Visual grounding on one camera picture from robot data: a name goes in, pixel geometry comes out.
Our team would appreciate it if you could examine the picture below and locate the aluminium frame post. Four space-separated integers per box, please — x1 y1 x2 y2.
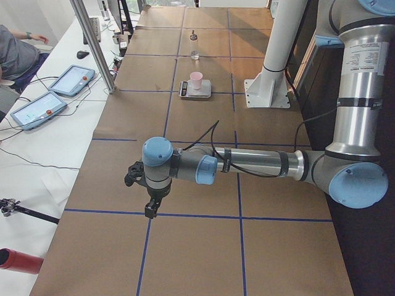
70 0 115 94

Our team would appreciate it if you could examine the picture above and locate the near teach pendant tablet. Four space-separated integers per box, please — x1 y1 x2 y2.
11 91 67 131

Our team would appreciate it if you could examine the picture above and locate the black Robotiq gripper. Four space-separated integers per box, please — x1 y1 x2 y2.
144 187 169 219

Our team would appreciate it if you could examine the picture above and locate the digital kitchen scale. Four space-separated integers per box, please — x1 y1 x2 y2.
178 80 211 99

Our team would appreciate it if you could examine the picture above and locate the black keyboard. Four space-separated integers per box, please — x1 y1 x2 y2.
89 17 101 43

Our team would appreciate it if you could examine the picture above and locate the red cylinder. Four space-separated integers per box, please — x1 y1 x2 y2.
1 248 44 274

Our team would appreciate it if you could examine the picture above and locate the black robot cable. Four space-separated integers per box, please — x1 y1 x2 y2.
181 106 340 179

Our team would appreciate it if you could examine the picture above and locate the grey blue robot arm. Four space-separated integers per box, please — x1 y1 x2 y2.
135 1 394 218

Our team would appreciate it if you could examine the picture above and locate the far teach pendant tablet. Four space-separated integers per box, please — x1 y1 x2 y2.
48 65 96 97

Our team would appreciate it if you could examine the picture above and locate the seated person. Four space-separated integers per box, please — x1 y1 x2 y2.
0 24 50 124

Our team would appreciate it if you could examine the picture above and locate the black computer mouse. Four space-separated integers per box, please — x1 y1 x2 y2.
76 51 89 59

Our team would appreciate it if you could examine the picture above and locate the black tripod rod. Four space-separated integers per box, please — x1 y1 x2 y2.
1 199 60 224

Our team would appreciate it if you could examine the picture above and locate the black box on table edge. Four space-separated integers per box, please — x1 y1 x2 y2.
118 41 128 57

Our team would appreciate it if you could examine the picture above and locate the teach pendant tablet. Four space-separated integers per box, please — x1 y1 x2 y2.
11 91 67 131
48 65 96 97

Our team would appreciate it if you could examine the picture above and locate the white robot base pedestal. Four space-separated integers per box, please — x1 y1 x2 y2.
244 0 308 109

